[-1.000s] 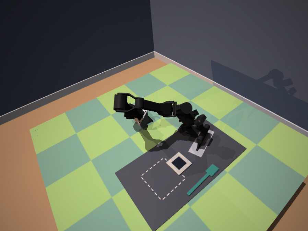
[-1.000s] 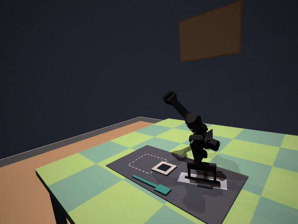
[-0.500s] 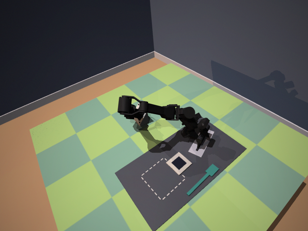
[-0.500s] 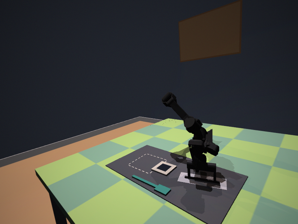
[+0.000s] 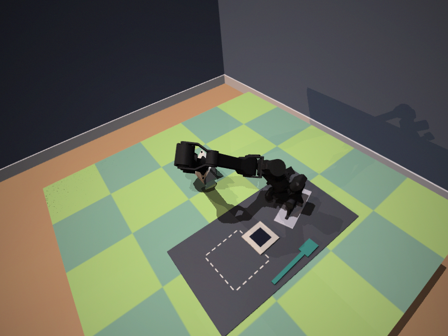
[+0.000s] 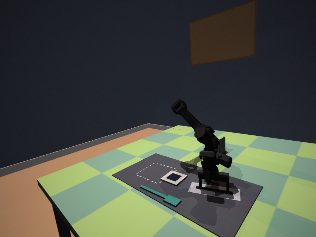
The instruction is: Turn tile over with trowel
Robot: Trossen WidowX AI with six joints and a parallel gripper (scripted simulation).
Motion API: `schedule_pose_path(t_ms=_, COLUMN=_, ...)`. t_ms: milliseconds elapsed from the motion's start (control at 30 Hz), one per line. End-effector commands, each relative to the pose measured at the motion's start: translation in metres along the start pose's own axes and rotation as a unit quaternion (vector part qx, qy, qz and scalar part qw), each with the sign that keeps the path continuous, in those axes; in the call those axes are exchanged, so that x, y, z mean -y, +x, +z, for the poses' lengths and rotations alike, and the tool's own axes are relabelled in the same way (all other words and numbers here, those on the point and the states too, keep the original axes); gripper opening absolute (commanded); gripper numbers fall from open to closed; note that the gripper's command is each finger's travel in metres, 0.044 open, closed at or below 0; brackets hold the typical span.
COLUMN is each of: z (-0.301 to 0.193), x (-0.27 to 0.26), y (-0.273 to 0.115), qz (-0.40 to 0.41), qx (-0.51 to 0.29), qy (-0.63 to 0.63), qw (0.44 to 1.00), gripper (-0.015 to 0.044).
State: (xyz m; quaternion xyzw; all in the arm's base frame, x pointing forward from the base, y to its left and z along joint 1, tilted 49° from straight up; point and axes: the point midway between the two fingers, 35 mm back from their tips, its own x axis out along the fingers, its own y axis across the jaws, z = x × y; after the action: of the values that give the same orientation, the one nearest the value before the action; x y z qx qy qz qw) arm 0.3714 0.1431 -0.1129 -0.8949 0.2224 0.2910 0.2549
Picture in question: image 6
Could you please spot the beige square tile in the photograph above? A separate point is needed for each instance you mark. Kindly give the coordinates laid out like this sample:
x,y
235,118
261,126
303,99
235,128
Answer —
x,y
173,177

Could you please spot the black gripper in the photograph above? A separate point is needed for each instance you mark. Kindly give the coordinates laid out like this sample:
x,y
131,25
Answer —
x,y
209,161

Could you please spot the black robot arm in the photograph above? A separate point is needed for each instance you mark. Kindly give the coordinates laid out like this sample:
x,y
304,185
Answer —
x,y
203,133

